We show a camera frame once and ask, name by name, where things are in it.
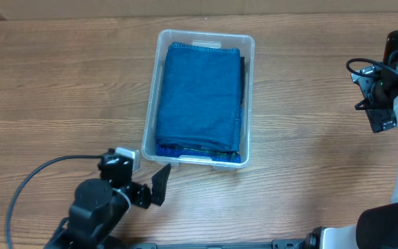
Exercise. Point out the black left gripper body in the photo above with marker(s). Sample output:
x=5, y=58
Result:
x=138, y=196

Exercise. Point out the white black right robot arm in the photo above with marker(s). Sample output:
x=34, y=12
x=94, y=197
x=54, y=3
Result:
x=376, y=227

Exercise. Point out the blue denim jeans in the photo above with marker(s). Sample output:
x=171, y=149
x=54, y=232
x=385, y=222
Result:
x=200, y=101

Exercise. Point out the blue sparkly cloth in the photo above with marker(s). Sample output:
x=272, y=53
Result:
x=178, y=151

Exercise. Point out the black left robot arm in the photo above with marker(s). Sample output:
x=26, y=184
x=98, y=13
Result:
x=100, y=203

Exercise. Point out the black cloth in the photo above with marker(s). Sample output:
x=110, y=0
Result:
x=242, y=79

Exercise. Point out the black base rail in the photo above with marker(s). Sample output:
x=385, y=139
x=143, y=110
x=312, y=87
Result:
x=213, y=245

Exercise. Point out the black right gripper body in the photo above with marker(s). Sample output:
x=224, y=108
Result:
x=377, y=115

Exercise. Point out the clear plastic storage bin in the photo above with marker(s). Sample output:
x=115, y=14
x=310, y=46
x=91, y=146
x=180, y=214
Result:
x=246, y=45

